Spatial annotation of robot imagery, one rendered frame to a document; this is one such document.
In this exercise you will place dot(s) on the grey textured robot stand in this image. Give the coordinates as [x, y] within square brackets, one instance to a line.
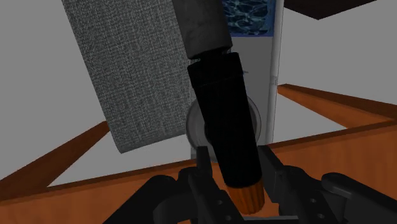
[130, 77]

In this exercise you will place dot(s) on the grey door with white frame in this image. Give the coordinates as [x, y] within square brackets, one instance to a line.
[259, 62]

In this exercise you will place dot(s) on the blue patterned wall picture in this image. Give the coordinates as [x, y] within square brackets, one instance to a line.
[248, 17]

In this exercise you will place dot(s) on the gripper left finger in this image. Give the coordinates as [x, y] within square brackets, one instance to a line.
[198, 192]

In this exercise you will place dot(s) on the orange wooden table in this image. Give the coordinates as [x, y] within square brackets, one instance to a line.
[356, 155]

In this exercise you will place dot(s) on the black cylinder with orange cap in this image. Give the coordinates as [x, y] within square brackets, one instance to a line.
[226, 124]

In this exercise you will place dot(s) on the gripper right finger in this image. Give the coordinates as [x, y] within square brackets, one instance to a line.
[297, 192]

